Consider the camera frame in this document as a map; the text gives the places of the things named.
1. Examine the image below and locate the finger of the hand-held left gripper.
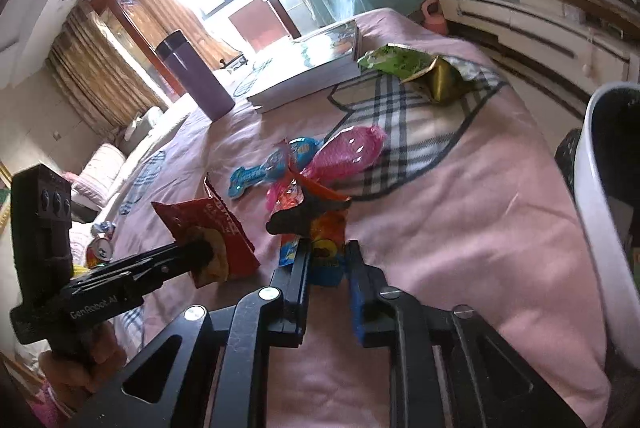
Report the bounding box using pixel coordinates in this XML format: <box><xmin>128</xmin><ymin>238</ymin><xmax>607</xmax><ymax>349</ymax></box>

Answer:
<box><xmin>100</xmin><ymin>239</ymin><xmax>222</xmax><ymax>286</ymax></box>

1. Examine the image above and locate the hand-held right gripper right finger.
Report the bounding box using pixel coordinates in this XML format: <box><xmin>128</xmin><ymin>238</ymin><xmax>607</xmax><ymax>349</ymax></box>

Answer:
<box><xmin>347</xmin><ymin>240</ymin><xmax>587</xmax><ymax>428</ymax></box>

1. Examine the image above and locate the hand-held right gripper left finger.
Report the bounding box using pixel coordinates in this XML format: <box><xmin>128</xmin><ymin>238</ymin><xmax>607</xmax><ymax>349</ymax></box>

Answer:
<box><xmin>65</xmin><ymin>248</ymin><xmax>313</xmax><ymax>428</ymax></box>

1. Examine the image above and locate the orange snack packet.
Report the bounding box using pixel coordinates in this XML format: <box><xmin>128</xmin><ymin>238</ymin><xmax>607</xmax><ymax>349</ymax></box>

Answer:
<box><xmin>266</xmin><ymin>175</ymin><xmax>352</xmax><ymax>290</ymax></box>

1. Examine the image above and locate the red snack package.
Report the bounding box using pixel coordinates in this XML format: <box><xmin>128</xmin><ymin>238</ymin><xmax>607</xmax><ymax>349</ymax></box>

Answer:
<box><xmin>151</xmin><ymin>173</ymin><xmax>262</xmax><ymax>290</ymax></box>

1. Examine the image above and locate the person's left hand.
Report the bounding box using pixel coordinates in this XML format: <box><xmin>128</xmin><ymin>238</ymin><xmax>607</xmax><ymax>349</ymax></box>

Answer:
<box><xmin>39</xmin><ymin>320</ymin><xmax>129</xmax><ymax>402</ymax></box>

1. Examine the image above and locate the red drink can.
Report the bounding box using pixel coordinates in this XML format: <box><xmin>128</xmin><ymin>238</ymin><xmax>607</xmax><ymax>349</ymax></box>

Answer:
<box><xmin>86</xmin><ymin>235</ymin><xmax>116</xmax><ymax>270</ymax></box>

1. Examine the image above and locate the pink striped cushion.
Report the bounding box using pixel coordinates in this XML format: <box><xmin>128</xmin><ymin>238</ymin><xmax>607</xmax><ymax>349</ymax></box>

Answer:
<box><xmin>72</xmin><ymin>143</ymin><xmax>127</xmax><ymax>210</ymax></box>

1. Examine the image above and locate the light sofa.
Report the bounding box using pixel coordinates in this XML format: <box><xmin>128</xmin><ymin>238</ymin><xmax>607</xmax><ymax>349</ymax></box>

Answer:
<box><xmin>70</xmin><ymin>104</ymin><xmax>202</xmax><ymax>225</ymax></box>

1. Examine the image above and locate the blue candy wrapper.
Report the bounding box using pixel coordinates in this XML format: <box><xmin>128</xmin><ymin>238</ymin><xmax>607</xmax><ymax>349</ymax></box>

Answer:
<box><xmin>228</xmin><ymin>136</ymin><xmax>322</xmax><ymax>200</ymax></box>

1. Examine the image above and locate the pink candy wrapper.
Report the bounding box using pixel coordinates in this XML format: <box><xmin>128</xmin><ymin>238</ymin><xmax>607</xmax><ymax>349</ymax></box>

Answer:
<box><xmin>266</xmin><ymin>124</ymin><xmax>389</xmax><ymax>212</ymax></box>

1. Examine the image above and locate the purple thermos bottle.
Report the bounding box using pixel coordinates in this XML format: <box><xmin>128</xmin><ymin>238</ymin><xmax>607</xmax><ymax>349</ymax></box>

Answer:
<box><xmin>154</xmin><ymin>29</ymin><xmax>236</xmax><ymax>123</ymax></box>

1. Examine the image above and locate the beige patterned curtain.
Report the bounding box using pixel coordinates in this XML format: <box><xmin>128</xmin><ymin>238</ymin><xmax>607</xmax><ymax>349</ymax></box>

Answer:
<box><xmin>46</xmin><ymin>4</ymin><xmax>167</xmax><ymax>130</ymax></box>

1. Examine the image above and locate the thin white blue book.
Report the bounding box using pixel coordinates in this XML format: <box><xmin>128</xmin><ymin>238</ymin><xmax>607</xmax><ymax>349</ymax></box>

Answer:
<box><xmin>230</xmin><ymin>40</ymin><xmax>301</xmax><ymax>100</ymax></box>

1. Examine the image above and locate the thick white book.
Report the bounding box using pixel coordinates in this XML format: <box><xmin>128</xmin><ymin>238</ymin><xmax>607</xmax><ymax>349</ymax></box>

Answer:
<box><xmin>246</xmin><ymin>20</ymin><xmax>362</xmax><ymax>114</ymax></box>

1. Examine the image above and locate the green yellow snack bag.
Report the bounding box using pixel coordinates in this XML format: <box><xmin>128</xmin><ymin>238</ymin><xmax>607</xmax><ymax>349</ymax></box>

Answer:
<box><xmin>357</xmin><ymin>43</ymin><xmax>482</xmax><ymax>105</ymax></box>

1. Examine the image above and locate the orange balcony curtain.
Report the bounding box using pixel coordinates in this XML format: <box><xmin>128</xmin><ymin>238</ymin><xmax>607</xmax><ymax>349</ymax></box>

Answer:
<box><xmin>125</xmin><ymin>0</ymin><xmax>222</xmax><ymax>76</ymax></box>

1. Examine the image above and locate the pink watering can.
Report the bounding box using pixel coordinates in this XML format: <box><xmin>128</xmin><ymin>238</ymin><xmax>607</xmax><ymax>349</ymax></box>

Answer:
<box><xmin>421</xmin><ymin>0</ymin><xmax>450</xmax><ymax>35</ymax></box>

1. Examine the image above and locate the white tv cabinet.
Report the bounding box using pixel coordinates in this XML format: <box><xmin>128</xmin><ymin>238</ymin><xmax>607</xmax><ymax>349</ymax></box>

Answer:
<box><xmin>436</xmin><ymin>0</ymin><xmax>640</xmax><ymax>121</ymax></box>

